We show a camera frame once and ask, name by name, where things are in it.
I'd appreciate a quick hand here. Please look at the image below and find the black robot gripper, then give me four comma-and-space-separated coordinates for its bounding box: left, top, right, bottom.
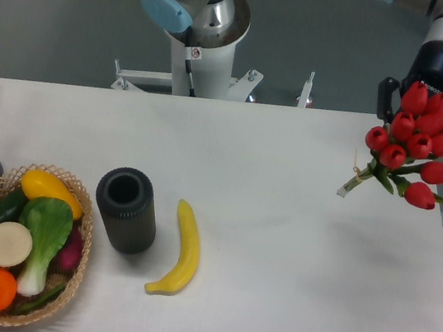
376, 41, 443, 121

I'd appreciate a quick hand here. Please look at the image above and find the red tulip bouquet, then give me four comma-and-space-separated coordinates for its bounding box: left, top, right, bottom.
337, 82, 443, 211

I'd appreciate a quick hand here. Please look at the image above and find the yellow banana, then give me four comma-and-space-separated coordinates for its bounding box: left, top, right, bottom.
144, 199, 200, 296

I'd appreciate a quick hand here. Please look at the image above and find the dark grey ribbed vase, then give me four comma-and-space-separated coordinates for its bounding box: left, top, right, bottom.
96, 167, 157, 254

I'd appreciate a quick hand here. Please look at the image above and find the purple red onion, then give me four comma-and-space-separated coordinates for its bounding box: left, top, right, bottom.
54, 225, 84, 272

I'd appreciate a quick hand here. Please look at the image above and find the green bok choy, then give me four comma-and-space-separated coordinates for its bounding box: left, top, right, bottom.
16, 197, 73, 296

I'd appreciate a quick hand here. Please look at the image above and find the yellow squash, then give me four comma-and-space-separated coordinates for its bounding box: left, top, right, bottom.
21, 169, 83, 221

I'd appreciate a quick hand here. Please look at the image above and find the woven wicker basket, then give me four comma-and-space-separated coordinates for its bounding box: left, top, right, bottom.
0, 164, 93, 327

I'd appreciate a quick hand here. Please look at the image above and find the green chili pepper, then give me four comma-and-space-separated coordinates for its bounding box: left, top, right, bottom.
11, 283, 66, 315

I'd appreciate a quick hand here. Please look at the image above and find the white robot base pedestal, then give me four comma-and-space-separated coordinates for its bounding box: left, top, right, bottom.
111, 0, 263, 102

